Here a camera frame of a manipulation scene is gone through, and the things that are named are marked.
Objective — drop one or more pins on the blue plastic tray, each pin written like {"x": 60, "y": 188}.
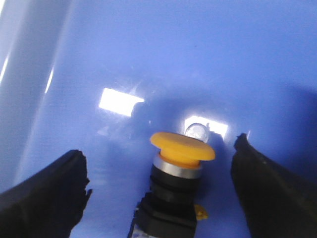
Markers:
{"x": 102, "y": 76}

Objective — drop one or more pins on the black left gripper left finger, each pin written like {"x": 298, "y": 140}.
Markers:
{"x": 48, "y": 204}

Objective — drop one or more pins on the yellow push button switch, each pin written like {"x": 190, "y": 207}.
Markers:
{"x": 168, "y": 209}

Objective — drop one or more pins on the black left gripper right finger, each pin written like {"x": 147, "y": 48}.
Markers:
{"x": 277, "y": 203}

